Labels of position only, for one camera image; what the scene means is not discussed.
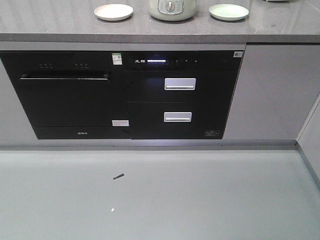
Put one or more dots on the black two-drawer sterilizer cabinet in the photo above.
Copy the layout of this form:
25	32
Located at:
216	73

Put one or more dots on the black tape strip on floor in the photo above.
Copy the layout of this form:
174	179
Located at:
119	176

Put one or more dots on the black built-in dishwasher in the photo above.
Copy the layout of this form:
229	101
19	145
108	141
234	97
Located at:
70	94

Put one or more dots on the green electric cooking pot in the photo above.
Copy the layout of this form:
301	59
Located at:
172	10

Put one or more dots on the beige round plate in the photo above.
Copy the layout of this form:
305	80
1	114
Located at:
113	12

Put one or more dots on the grey cabinet door panel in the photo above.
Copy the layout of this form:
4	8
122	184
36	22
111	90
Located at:
275	91

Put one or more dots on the light green round plate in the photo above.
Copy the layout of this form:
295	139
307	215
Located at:
228	12

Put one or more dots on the white rice cooker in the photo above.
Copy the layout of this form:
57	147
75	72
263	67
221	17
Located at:
276	0

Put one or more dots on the lower silver drawer handle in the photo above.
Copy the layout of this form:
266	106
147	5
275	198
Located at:
177	117

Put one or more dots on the silver drawer handle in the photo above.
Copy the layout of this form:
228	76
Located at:
180	84
177	117

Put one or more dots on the upper silver drawer handle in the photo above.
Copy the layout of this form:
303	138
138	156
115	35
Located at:
180	84

